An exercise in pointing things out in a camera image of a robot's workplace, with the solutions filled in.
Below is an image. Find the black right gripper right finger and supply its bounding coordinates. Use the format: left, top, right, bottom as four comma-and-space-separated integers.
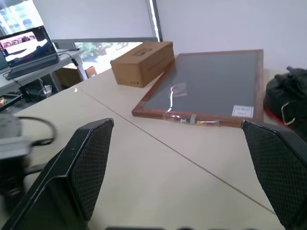
241, 119, 307, 230

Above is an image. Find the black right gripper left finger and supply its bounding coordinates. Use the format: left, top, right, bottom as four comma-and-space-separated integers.
0, 118, 115, 230

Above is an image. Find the red flat item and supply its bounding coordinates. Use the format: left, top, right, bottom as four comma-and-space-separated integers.
263, 107, 292, 129

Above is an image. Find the silver metal clip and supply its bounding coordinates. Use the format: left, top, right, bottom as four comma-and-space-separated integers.
281, 102, 296, 126

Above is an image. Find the white label sticker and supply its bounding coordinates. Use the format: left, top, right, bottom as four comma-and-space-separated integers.
232, 104, 255, 118

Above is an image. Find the black bag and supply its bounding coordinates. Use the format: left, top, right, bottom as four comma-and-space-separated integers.
263, 66, 307, 142

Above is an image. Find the cardboard box under desk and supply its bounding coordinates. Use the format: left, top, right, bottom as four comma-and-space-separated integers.
56, 68, 83, 91

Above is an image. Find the white office desk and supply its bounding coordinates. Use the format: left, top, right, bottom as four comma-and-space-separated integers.
0, 48, 85, 97

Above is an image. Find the plastic-wrapped coloured chalk pack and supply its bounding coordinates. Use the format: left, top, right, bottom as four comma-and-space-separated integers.
163, 112, 222, 128

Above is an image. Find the wood-framed grey chalkboard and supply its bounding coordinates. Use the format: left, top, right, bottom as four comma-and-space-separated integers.
131, 49, 264, 128

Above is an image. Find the open black laptop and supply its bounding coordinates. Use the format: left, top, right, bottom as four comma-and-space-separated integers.
0, 25, 60, 80

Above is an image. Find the brown cardboard box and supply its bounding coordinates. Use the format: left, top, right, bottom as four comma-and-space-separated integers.
110, 41, 175, 89

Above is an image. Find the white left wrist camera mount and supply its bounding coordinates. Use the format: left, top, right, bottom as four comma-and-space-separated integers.
0, 114, 34, 159

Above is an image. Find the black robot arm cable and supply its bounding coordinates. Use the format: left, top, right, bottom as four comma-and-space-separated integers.
13, 116, 57, 147

